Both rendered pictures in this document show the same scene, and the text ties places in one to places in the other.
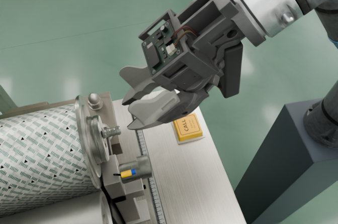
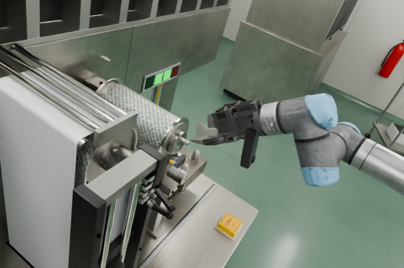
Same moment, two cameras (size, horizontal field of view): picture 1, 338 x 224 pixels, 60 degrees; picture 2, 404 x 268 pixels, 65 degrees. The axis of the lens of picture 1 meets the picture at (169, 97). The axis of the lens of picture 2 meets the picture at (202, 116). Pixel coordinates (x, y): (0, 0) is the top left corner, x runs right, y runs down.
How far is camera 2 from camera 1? 0.52 m
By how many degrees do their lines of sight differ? 35
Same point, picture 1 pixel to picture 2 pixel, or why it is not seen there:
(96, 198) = not seen: hidden behind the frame
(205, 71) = (232, 127)
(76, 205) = not seen: hidden behind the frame
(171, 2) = (326, 196)
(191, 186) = (195, 251)
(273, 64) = not seen: outside the picture
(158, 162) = (192, 223)
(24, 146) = (153, 113)
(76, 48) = (226, 164)
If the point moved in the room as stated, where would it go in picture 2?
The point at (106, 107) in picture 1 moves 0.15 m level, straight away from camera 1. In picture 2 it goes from (198, 164) to (213, 145)
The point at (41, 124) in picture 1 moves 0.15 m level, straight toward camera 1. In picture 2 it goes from (165, 113) to (153, 144)
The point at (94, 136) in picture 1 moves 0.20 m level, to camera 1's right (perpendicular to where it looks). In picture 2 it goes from (177, 134) to (226, 181)
